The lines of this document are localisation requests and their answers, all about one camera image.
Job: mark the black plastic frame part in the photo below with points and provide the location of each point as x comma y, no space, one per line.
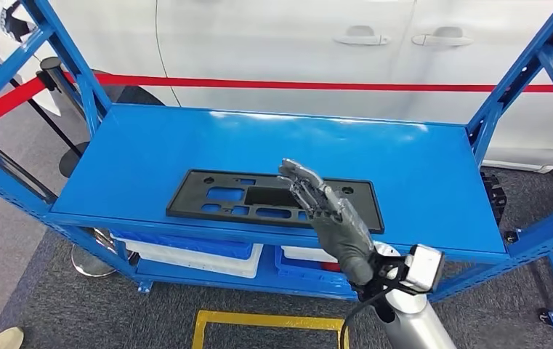
266,196

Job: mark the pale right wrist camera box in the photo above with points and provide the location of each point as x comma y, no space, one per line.
423,269

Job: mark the blue metal shelf rack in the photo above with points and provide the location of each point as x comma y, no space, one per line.
160,159

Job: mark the small red item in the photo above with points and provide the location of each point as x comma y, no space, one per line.
332,267

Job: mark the black ribbed block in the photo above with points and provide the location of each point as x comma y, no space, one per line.
493,197

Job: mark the metal barrier stanchion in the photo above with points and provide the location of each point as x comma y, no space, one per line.
54,77
11,168

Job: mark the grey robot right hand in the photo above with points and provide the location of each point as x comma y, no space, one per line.
341,236

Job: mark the white plastic bin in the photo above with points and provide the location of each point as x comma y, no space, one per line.
305,254
199,265

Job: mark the black caster wheel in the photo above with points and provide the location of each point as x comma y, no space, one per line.
511,236

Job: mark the red barrier belt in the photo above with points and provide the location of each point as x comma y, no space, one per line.
305,86
6,103

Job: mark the white car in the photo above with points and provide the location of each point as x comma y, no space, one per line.
257,48

